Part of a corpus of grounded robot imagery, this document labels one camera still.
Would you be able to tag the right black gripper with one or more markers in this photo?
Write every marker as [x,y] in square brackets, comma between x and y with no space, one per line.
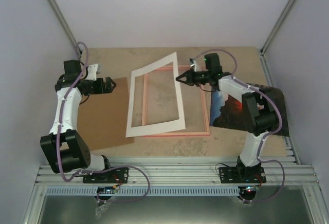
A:
[189,81]

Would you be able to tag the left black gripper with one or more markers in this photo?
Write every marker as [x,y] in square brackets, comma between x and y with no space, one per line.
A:
[101,90]

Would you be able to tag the pink wooden picture frame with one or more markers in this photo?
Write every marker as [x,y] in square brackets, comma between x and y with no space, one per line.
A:
[178,133]

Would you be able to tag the white mat board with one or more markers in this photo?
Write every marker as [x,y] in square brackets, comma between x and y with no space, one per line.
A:
[159,128]

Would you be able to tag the sunset landscape photo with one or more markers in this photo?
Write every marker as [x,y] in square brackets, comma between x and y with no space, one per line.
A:
[226,111]

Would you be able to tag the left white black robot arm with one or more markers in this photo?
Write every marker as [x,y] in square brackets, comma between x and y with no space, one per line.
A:
[65,150]

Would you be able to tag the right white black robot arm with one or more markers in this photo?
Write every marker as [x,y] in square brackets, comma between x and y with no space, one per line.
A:
[260,116]

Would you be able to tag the brown cardboard backing board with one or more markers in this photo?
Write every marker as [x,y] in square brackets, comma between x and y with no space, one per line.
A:
[102,118]

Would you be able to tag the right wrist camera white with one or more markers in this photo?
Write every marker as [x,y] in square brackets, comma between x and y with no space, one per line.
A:
[194,65]

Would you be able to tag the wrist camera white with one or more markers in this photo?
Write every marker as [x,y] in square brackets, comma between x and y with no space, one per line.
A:
[93,71]
[194,65]

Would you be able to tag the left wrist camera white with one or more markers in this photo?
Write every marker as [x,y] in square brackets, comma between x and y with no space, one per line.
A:
[93,71]

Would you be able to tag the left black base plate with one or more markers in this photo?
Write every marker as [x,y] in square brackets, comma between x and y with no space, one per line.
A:
[117,176]

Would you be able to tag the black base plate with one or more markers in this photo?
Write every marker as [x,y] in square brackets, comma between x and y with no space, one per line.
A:
[117,176]
[240,174]

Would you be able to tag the grey slotted cable duct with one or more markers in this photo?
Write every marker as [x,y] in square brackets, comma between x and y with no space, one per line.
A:
[136,191]

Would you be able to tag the aluminium rail base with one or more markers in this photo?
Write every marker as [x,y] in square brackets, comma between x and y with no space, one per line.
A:
[290,195]

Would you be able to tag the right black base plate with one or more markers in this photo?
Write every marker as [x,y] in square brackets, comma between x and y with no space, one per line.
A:
[240,174]

